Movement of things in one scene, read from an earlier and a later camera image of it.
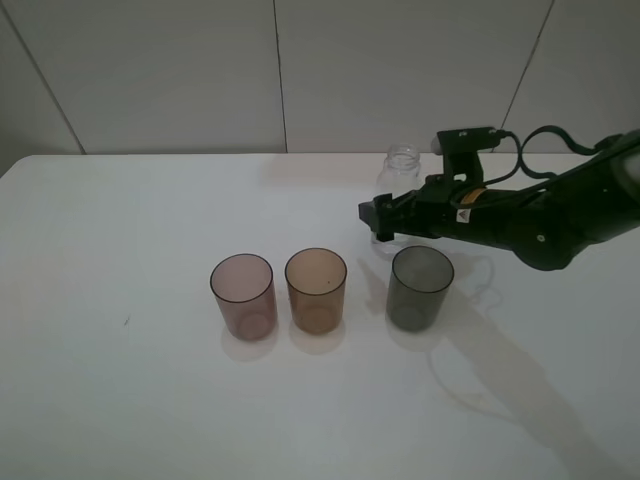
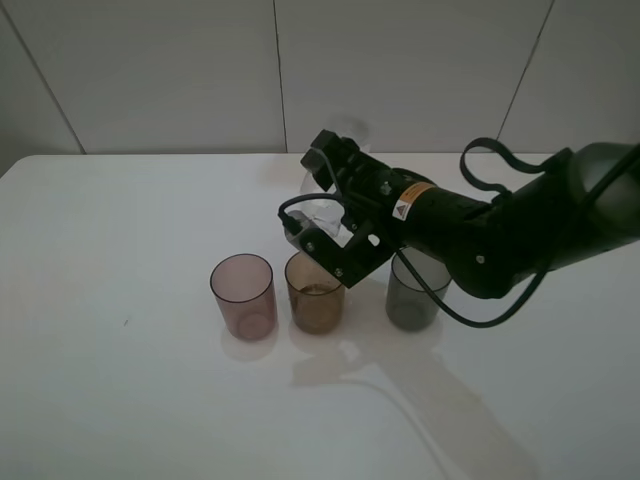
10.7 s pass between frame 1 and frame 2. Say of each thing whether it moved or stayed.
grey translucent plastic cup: stayed
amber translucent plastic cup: stayed
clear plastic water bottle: moved
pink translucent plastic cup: stayed
